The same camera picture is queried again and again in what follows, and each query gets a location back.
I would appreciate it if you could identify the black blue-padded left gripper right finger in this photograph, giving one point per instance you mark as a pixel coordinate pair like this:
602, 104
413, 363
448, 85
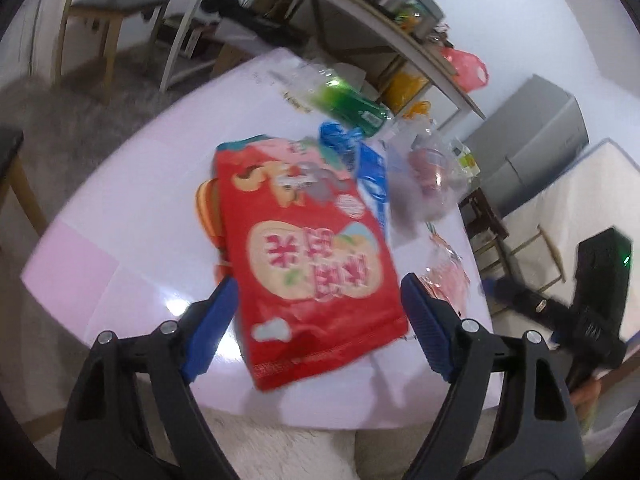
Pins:
535, 433

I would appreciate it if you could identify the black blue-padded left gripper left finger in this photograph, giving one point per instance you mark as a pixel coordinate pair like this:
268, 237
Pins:
132, 413

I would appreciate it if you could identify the red snack bag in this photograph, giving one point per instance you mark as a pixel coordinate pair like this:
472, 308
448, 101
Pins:
318, 286

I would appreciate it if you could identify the blue wrapper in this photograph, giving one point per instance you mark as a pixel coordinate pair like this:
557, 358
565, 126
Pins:
344, 142

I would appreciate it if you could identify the white mattress blue trim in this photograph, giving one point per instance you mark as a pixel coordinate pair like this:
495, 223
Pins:
599, 191

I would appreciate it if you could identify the dark wooden stool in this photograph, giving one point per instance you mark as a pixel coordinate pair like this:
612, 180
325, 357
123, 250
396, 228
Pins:
480, 218

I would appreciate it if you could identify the red transparent wrapper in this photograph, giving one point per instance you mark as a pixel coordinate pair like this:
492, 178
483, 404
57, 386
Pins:
444, 276

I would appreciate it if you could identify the grey refrigerator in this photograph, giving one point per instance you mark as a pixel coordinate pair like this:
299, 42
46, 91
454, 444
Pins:
527, 143

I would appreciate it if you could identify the clear plastic food container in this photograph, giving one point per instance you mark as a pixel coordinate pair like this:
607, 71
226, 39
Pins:
426, 177

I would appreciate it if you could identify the blue white carton box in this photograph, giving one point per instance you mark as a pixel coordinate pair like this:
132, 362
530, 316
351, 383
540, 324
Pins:
370, 174

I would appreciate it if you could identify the pink plastic bag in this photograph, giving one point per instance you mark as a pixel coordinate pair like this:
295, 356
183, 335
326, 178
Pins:
471, 73

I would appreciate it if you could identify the yellow plastic bag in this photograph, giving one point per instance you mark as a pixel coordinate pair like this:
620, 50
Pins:
403, 87

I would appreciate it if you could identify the green plastic bottle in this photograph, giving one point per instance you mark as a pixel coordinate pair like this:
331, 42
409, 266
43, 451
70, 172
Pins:
321, 88

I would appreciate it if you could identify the long wooden shelf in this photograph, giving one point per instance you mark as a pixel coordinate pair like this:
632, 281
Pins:
374, 20

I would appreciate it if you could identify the black seat wooden chair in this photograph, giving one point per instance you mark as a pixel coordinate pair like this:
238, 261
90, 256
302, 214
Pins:
110, 14

